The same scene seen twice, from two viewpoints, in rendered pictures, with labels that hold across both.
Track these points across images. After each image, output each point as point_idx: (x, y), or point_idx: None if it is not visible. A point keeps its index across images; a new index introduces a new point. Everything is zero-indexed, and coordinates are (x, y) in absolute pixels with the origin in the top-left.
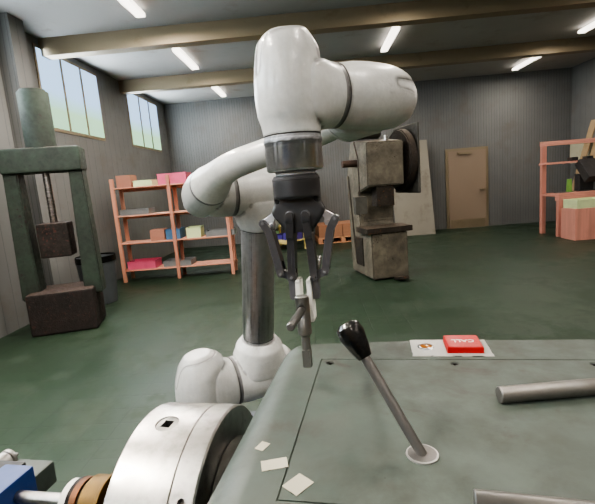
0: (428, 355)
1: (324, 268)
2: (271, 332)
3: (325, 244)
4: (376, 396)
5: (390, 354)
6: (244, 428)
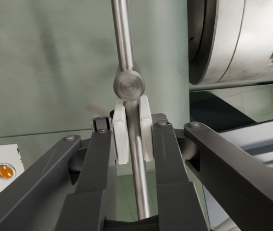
0: None
1: (67, 143)
2: None
3: (29, 185)
4: (36, 31)
5: (44, 146)
6: (202, 48)
